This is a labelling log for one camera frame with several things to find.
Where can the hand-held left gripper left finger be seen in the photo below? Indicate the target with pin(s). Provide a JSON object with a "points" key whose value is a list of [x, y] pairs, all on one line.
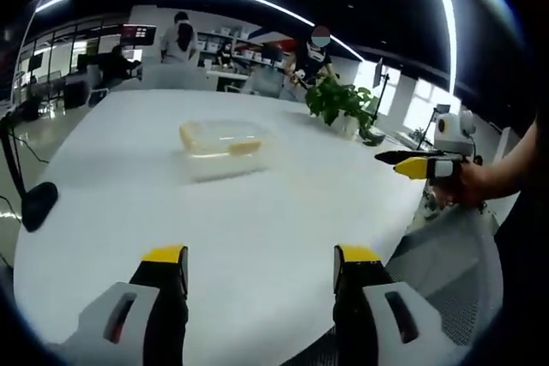
{"points": [[137, 319]]}

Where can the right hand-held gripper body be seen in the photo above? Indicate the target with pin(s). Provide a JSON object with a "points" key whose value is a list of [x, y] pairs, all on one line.
{"points": [[456, 139]]}

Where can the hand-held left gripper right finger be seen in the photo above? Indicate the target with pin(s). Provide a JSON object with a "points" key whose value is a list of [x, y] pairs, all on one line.
{"points": [[388, 323]]}

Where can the clear box with yellow buckle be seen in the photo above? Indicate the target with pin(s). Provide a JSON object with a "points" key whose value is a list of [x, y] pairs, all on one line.
{"points": [[223, 134]]}

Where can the person's right hand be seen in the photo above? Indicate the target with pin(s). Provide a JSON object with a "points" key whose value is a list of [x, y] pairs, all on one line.
{"points": [[469, 186]]}

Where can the small screen on tripod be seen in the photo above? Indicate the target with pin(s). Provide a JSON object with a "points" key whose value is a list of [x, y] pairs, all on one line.
{"points": [[442, 108]]}

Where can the black monitor on stand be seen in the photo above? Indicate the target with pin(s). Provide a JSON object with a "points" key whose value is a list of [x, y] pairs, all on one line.
{"points": [[374, 138]]}

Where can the green potted plant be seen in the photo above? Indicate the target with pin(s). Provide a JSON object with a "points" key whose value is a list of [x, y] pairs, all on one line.
{"points": [[339, 98]]}

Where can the grey mesh office chair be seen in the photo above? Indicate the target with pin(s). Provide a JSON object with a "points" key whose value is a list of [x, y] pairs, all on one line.
{"points": [[454, 263]]}

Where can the black floor stand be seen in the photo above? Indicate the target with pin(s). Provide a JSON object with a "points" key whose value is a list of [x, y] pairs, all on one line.
{"points": [[39, 205]]}

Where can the white storage shelf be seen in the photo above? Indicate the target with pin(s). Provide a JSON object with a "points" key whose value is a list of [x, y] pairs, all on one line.
{"points": [[249, 46]]}

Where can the white partition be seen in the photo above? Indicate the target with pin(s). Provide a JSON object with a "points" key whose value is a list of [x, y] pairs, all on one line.
{"points": [[176, 78]]}

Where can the wall screen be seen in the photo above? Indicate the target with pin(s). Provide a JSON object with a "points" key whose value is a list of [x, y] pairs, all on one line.
{"points": [[138, 35]]}

